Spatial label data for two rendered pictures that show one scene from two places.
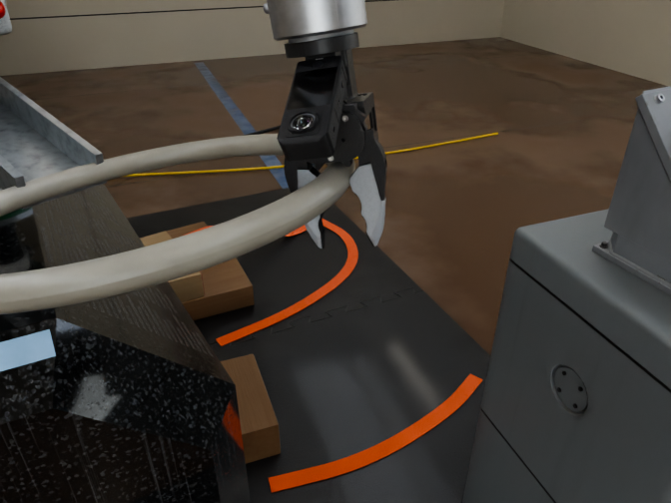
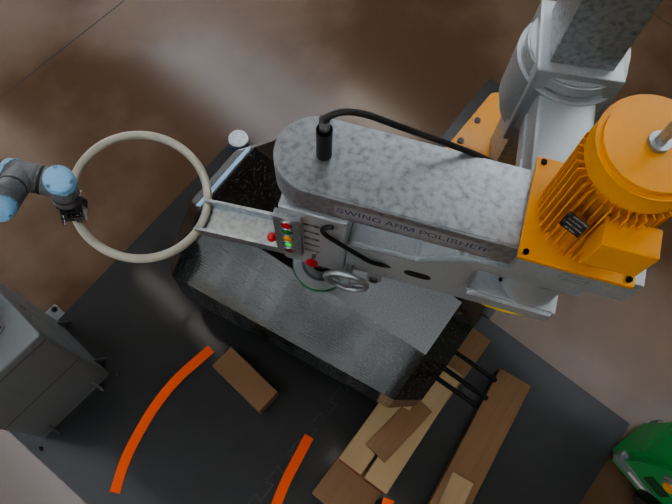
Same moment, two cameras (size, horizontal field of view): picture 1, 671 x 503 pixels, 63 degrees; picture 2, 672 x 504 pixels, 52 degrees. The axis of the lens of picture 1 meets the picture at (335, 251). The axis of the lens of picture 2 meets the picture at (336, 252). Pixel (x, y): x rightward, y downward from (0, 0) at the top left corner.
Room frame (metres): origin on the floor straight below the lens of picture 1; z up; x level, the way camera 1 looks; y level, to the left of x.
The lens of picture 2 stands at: (1.73, 0.33, 3.24)
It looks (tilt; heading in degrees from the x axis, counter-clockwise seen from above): 70 degrees down; 149
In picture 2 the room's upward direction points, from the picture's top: 4 degrees clockwise
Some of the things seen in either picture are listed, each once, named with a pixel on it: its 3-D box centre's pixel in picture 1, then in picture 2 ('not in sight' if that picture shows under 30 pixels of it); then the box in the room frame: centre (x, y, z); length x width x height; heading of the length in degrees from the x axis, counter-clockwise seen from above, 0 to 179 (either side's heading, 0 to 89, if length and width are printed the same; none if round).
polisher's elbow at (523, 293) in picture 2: not in sight; (538, 267); (1.45, 1.19, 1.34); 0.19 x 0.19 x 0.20
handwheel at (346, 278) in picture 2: not in sight; (348, 271); (1.18, 0.71, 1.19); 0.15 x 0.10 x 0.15; 47
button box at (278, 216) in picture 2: not in sight; (289, 233); (1.04, 0.58, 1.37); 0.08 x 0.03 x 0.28; 47
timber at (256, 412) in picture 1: (246, 405); (246, 380); (1.14, 0.26, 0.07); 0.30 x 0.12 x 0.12; 20
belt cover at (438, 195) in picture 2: not in sight; (453, 203); (1.25, 0.96, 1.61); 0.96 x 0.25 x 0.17; 47
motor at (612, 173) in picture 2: not in sight; (614, 193); (1.47, 1.18, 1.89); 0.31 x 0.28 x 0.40; 137
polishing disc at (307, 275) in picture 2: not in sight; (322, 261); (1.01, 0.71, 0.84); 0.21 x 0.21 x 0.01
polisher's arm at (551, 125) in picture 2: not in sight; (554, 131); (1.10, 1.47, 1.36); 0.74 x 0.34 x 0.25; 142
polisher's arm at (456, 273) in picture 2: not in sight; (446, 252); (1.28, 0.99, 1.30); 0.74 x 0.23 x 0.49; 47
